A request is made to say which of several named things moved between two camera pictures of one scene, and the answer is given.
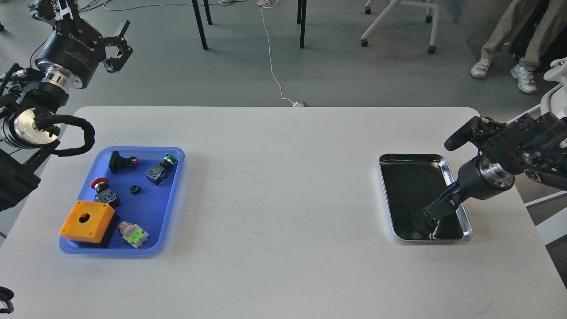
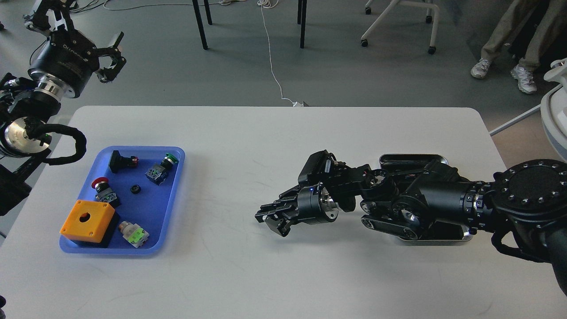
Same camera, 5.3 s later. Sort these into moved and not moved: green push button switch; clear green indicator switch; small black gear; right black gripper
Moved: right black gripper
Not moved: small black gear; clear green indicator switch; green push button switch
